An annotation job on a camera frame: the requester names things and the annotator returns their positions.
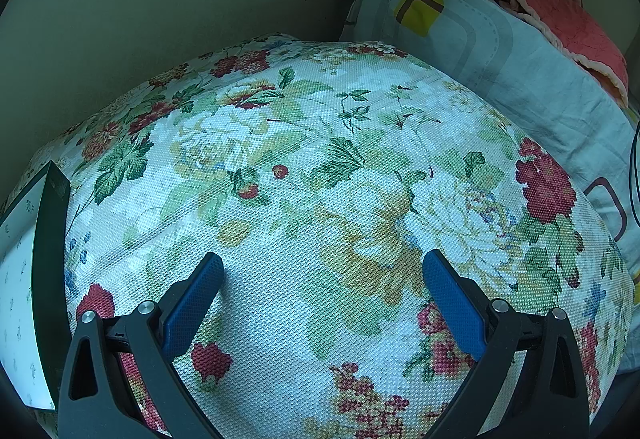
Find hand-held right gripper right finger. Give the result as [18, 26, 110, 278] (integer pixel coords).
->
[422, 249, 591, 439]

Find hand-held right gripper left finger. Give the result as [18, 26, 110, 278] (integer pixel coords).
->
[59, 253, 225, 439]

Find green cardboard tray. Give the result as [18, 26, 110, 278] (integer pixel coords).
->
[0, 162, 72, 410]

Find pale patterned pillow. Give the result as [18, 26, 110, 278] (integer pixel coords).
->
[340, 0, 640, 372]

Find pink quilted blanket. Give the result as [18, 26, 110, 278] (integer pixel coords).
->
[457, 0, 630, 108]

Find black cable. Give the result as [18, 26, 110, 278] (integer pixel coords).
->
[627, 119, 640, 206]

